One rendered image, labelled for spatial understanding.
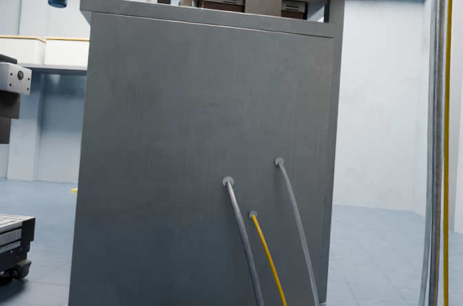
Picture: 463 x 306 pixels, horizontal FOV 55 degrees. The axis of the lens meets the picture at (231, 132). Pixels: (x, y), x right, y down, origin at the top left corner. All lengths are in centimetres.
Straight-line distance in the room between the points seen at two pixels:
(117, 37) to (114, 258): 55
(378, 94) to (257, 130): 387
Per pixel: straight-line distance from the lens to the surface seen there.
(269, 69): 117
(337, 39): 167
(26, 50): 509
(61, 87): 545
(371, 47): 504
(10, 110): 172
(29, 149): 547
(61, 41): 493
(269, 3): 125
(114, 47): 115
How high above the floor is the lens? 55
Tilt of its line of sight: 2 degrees up
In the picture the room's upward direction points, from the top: 4 degrees clockwise
